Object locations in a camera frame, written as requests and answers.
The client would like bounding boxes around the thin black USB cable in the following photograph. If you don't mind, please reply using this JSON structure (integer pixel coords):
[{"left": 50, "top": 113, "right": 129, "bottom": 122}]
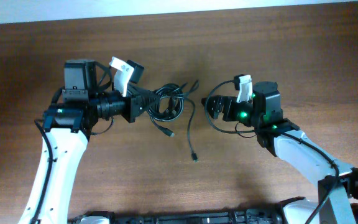
[{"left": 169, "top": 79, "right": 200, "bottom": 163}]

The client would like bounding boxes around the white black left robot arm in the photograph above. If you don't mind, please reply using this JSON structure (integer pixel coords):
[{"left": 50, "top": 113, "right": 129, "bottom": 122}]
[{"left": 19, "top": 57, "right": 158, "bottom": 223}]

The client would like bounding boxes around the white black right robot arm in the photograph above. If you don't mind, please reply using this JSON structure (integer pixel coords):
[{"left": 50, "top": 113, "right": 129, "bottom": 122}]
[{"left": 201, "top": 82, "right": 358, "bottom": 223}]

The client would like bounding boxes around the right camera black cable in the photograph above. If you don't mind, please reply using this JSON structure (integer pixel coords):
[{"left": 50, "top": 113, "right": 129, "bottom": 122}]
[{"left": 204, "top": 79, "right": 340, "bottom": 224}]

